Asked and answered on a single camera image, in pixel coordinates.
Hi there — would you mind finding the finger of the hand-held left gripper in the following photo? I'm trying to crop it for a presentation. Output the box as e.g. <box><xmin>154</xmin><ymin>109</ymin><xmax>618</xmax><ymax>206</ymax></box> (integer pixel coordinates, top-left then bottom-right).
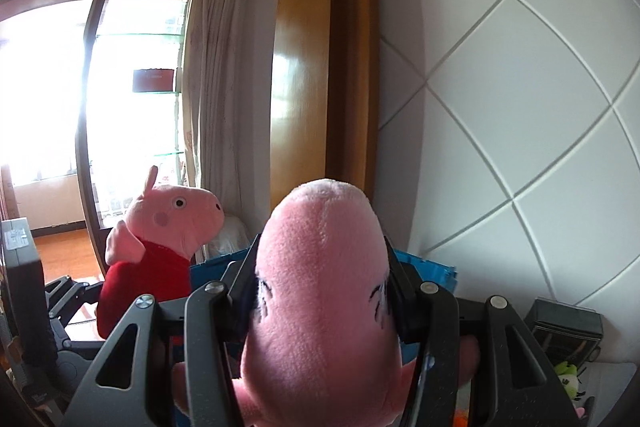
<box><xmin>44</xmin><ymin>276</ymin><xmax>106</xmax><ymax>308</ymax></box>
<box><xmin>47</xmin><ymin>306</ymin><xmax>108</xmax><ymax>354</ymax></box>

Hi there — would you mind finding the beige curtain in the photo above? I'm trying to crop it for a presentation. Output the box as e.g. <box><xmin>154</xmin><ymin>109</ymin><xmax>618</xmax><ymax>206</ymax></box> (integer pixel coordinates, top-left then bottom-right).
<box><xmin>180</xmin><ymin>0</ymin><xmax>258</xmax><ymax>228</ymax></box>

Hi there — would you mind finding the red dress pig plush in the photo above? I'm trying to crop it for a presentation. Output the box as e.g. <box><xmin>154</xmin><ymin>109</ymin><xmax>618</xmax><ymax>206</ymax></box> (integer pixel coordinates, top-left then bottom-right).
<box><xmin>95</xmin><ymin>164</ymin><xmax>226</xmax><ymax>340</ymax></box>

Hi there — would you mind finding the orange dress pig plush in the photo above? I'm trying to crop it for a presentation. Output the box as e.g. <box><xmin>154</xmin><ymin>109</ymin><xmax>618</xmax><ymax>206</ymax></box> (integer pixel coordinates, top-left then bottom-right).
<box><xmin>172</xmin><ymin>177</ymin><xmax>483</xmax><ymax>427</ymax></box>

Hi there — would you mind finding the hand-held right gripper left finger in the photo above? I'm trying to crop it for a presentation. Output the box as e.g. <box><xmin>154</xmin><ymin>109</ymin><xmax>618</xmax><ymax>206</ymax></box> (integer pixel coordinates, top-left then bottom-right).
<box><xmin>62</xmin><ymin>233</ymin><xmax>264</xmax><ymax>427</ymax></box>

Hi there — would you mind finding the green plush toy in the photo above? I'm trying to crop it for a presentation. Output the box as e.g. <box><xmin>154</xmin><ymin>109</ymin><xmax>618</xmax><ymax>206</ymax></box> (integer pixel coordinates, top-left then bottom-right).
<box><xmin>552</xmin><ymin>359</ymin><xmax>584</xmax><ymax>401</ymax></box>

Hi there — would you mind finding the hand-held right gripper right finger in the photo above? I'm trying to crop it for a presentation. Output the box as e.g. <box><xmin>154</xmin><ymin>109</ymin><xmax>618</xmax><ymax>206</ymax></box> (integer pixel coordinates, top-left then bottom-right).
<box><xmin>384</xmin><ymin>236</ymin><xmax>584</xmax><ymax>427</ymax></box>

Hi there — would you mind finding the wooden door frame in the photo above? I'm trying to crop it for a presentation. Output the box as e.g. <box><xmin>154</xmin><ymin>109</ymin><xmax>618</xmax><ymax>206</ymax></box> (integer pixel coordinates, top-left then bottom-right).
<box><xmin>74</xmin><ymin>0</ymin><xmax>201</xmax><ymax>253</ymax></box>

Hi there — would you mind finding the blue plastic crate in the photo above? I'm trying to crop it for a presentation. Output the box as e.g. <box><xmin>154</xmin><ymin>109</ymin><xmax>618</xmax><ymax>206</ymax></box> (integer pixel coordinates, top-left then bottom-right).
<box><xmin>189</xmin><ymin>246</ymin><xmax>459</xmax><ymax>348</ymax></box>

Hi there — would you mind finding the wooden pillar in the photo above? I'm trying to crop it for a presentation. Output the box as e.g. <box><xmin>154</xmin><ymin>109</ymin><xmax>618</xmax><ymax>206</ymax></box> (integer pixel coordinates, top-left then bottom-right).
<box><xmin>270</xmin><ymin>0</ymin><xmax>381</xmax><ymax>208</ymax></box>

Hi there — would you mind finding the black box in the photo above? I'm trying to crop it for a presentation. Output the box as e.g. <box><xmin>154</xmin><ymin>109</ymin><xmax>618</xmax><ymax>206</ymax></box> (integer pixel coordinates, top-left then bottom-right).
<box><xmin>530</xmin><ymin>298</ymin><xmax>604</xmax><ymax>365</ymax></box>

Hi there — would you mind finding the red sign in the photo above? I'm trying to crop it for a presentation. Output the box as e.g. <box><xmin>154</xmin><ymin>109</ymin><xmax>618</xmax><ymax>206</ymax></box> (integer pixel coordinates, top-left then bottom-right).
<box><xmin>132</xmin><ymin>67</ymin><xmax>177</xmax><ymax>93</ymax></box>

